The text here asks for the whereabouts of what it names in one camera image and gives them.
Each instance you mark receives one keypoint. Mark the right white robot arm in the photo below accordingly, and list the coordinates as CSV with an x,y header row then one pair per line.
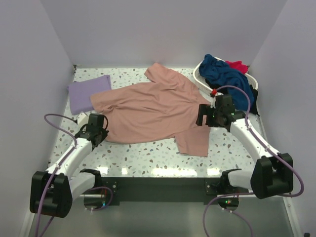
x,y
271,175

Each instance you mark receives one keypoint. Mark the blue t shirt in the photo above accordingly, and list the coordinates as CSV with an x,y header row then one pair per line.
x,y
218,73

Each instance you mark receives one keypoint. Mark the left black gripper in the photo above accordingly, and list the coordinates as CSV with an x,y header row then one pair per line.
x,y
104,133

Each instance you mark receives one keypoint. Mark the folded purple t shirt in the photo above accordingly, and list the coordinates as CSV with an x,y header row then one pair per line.
x,y
80,92

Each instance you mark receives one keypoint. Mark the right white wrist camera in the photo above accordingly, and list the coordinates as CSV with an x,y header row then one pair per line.
x,y
213,100

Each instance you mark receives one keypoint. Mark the white laundry basket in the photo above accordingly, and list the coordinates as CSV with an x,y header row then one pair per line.
x,y
202,85

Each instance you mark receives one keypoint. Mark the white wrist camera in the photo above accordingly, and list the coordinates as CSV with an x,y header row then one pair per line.
x,y
213,100
82,119

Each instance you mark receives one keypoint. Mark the pink t shirt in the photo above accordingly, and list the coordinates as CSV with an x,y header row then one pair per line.
x,y
163,108

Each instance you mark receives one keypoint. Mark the red t shirt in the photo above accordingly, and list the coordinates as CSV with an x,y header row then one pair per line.
x,y
238,65

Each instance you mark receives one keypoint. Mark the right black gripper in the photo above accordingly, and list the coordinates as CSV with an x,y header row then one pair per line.
x,y
205,109

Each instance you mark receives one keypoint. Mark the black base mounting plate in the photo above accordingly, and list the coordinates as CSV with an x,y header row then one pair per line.
x,y
161,189

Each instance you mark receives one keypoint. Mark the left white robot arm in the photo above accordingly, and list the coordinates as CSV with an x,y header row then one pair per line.
x,y
54,190

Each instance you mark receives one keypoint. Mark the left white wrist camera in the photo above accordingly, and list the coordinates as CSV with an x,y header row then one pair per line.
x,y
82,119

